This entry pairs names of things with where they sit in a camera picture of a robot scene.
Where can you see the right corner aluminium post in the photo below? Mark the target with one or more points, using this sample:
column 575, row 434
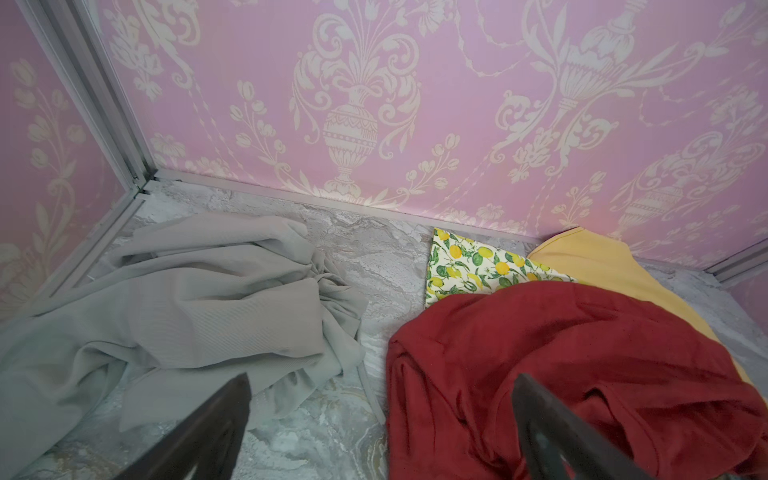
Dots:
column 742, row 266

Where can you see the lemon print cloth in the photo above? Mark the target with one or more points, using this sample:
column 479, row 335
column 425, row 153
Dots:
column 459, row 265

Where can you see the mustard yellow cloth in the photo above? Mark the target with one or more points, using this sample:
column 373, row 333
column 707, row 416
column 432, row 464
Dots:
column 606, row 263

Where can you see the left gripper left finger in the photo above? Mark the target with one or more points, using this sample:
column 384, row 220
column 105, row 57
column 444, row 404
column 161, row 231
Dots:
column 206, row 444

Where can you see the corner aluminium post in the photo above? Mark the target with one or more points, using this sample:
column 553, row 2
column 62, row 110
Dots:
column 68, row 32
column 742, row 266

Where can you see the grey ribbed cloth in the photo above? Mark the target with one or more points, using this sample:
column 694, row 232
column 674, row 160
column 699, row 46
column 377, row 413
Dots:
column 190, row 304

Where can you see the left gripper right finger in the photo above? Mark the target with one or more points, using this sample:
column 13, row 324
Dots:
column 557, row 444

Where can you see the left corner aluminium post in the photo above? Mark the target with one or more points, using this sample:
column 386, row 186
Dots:
column 68, row 32

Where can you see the dark red cloth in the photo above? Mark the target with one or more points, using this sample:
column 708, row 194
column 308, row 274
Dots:
column 666, row 395

